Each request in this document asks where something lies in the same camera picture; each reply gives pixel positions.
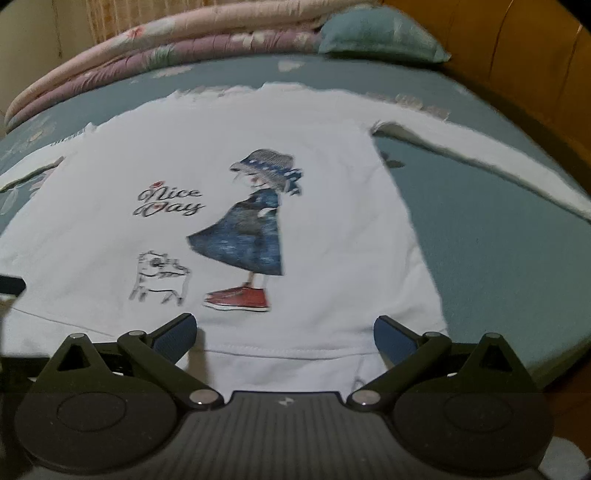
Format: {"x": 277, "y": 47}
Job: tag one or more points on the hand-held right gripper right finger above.
{"x": 392, "y": 334}

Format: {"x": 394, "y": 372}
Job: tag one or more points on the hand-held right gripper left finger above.
{"x": 178, "y": 334}

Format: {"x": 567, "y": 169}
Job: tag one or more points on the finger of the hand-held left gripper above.
{"x": 11, "y": 285}

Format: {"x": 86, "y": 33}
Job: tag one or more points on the white printed long-sleeved shirt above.
{"x": 323, "y": 194}

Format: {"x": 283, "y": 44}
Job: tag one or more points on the purple floral quilt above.
{"x": 194, "y": 53}

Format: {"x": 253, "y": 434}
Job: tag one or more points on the orange patterned curtain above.
{"x": 138, "y": 18}

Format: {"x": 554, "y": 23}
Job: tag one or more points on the teal floral pillow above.
{"x": 383, "y": 32}

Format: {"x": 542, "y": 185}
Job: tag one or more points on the pink floral quilt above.
{"x": 184, "y": 27}

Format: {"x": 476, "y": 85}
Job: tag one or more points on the wooden headboard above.
{"x": 531, "y": 60}

